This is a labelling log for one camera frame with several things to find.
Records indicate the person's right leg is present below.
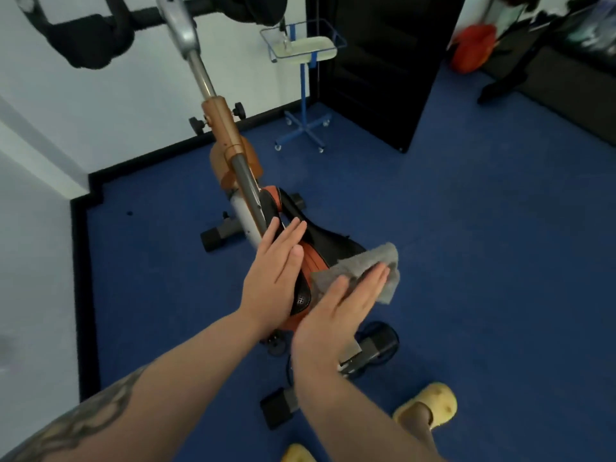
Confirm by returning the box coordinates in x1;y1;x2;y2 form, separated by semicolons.
402;403;438;454

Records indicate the blue rolling stand with tray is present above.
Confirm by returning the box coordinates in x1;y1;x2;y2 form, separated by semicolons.
260;19;348;154

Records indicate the person's left hand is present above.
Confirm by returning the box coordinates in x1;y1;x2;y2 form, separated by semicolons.
239;216;308;331

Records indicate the gray cleaning cloth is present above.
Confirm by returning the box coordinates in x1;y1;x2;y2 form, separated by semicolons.
310;242;401;306

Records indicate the black tripod stand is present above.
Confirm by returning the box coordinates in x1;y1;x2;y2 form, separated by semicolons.
476;14;566;105

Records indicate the person's left forearm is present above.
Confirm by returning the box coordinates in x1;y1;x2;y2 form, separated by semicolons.
0;307;276;462

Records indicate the person's right forearm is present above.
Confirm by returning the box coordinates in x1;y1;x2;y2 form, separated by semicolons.
292;362;446;462

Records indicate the orange bag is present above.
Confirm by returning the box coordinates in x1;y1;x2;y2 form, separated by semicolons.
449;24;499;75

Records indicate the orange and silver exercise bike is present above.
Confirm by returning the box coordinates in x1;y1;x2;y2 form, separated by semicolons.
14;0;400;431

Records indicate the yellow slipper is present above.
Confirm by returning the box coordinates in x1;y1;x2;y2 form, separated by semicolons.
392;382;458;432
281;443;318;462

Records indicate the black door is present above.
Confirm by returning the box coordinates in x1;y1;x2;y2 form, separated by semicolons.
305;0;468;154

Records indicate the dark low cabinet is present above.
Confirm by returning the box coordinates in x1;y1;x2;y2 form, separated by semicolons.
481;24;616;149

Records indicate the person's right hand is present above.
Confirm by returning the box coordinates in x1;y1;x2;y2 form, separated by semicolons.
291;262;391;377

